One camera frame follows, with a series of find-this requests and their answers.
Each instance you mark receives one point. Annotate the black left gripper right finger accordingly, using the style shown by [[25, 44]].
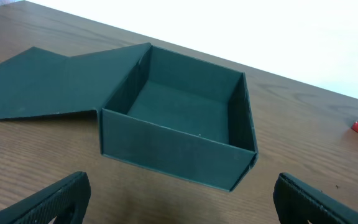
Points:
[[298, 202]]

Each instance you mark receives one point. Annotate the dark green box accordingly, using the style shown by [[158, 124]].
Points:
[[156, 108]]

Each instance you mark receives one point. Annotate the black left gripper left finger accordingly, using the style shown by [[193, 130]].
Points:
[[65, 201]]

